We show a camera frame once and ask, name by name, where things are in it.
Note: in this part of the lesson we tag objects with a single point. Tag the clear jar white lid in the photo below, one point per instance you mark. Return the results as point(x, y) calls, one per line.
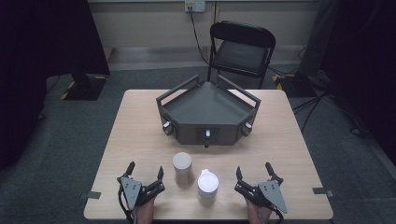
point(208, 183)

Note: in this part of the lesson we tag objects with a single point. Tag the white wall socket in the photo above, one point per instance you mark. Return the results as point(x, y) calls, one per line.
point(195, 5)

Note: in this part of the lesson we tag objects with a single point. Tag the grey table edge clip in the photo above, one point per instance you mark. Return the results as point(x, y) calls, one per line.
point(91, 195)
point(323, 191)

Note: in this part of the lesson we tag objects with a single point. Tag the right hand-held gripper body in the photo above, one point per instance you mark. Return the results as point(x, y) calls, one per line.
point(271, 193)

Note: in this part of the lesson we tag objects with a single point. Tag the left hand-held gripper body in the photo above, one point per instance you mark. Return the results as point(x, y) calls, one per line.
point(130, 189)

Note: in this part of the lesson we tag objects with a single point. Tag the clear jar grey lid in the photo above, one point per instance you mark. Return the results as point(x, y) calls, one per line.
point(182, 163)

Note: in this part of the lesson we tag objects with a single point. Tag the black folding chair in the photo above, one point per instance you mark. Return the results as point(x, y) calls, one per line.
point(241, 56)

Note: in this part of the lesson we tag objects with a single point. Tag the black curtain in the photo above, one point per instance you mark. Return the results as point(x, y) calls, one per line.
point(40, 62)
point(364, 62)

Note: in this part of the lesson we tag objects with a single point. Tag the person's right hand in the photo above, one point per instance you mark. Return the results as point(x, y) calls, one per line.
point(257, 215)

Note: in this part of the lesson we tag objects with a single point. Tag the black stand base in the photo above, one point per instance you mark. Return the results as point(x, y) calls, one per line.
point(295, 85)
point(84, 88)

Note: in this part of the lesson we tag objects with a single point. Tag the person's left hand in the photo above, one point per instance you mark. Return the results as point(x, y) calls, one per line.
point(144, 213)

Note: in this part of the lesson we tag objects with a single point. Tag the dark grey corner rack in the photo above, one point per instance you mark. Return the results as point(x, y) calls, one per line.
point(207, 107)

